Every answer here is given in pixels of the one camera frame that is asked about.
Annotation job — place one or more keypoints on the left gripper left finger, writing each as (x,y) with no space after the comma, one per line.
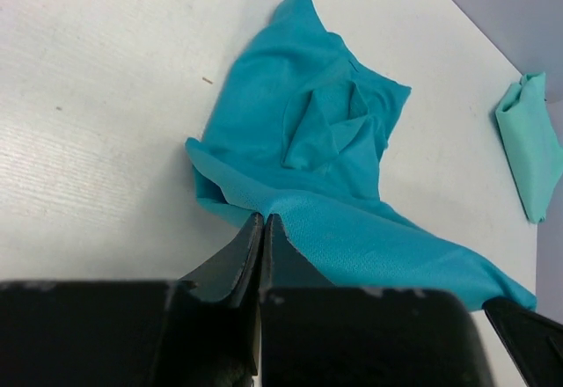
(225,277)

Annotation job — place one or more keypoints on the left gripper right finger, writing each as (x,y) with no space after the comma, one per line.
(282,265)

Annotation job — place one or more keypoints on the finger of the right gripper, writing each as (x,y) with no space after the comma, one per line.
(533,341)

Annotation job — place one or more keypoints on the teal t-shirt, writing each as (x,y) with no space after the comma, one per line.
(299,131)

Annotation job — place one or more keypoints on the folded mint green t-shirt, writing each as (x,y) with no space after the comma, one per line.
(531,145)

